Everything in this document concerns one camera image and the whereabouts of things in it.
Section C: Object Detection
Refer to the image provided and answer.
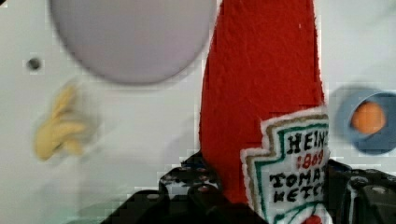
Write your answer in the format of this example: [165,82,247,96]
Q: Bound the lilac round plate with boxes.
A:
[49,0,217,85]

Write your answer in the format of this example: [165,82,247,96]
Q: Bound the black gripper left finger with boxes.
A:
[100,152,268,224]

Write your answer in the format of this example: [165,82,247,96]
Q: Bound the red felt ketchup bottle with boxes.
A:
[199,0,333,224]

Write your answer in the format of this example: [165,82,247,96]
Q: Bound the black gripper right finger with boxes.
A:
[324,160,396,224]

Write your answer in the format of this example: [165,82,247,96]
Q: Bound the orange ball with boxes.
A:
[351,102,387,134]

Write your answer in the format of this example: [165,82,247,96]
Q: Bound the blue round bowl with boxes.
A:
[335,89,395,155]

